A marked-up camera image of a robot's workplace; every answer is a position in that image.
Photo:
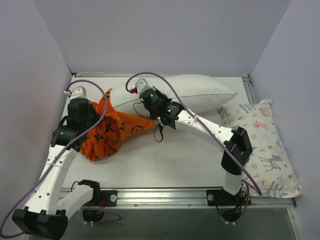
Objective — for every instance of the front aluminium rail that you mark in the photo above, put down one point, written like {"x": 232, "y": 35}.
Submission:
{"x": 194, "y": 197}

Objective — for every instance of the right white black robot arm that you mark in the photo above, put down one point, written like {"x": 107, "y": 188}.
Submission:
{"x": 235, "y": 143}

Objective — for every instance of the orange black patterned pillowcase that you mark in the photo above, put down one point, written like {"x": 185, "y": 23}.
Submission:
{"x": 106, "y": 139}

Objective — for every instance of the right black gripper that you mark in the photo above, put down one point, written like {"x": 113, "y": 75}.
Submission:
{"x": 145, "y": 94}

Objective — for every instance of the right side aluminium rail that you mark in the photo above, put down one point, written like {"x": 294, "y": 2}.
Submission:
{"x": 248, "y": 88}

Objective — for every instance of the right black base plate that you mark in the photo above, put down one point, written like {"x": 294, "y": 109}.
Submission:
{"x": 222, "y": 198}

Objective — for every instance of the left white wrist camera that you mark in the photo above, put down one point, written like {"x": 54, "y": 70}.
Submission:
{"x": 77, "y": 92}

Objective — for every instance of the aluminium rail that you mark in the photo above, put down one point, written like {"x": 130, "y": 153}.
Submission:
{"x": 194, "y": 197}
{"x": 248, "y": 88}

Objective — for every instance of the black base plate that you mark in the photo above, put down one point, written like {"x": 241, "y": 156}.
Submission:
{"x": 103, "y": 198}
{"x": 222, "y": 198}

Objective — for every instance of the white animal print pillow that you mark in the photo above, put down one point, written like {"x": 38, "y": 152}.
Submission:
{"x": 269, "y": 163}

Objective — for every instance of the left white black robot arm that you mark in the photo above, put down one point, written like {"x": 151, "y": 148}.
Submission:
{"x": 43, "y": 215}

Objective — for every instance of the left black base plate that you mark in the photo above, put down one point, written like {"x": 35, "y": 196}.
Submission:
{"x": 103, "y": 198}

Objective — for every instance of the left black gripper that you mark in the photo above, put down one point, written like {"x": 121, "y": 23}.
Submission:
{"x": 88, "y": 110}

